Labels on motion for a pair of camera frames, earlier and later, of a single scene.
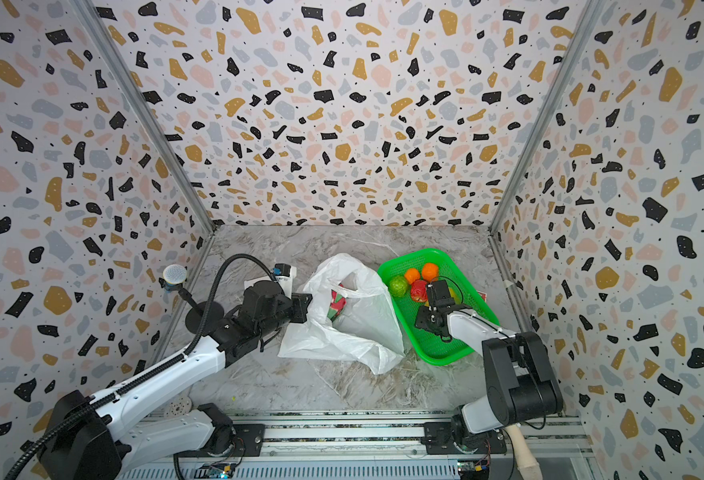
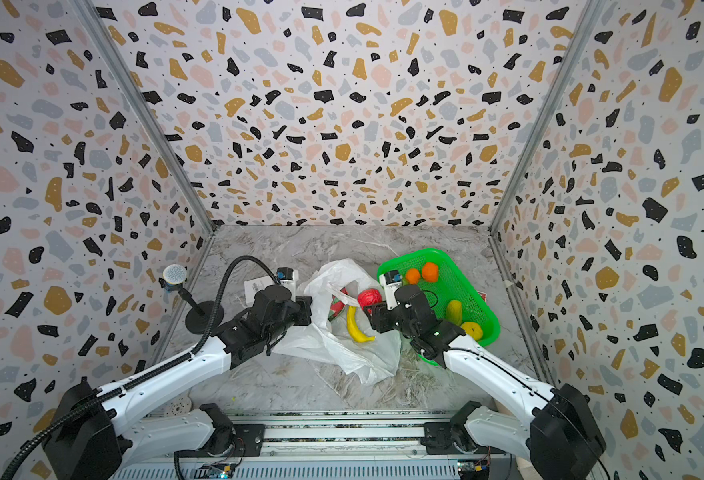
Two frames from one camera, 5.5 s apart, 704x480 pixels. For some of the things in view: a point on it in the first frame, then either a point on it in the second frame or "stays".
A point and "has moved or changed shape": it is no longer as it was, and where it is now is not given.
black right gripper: (434, 313) → (379, 317)
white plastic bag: (368, 331) has moved or changed shape
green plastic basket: (420, 342) stays
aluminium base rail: (368, 448) stays
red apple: (418, 290) has moved or changed shape
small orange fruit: (412, 275) stays
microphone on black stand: (174, 277) stays
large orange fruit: (430, 272) stays
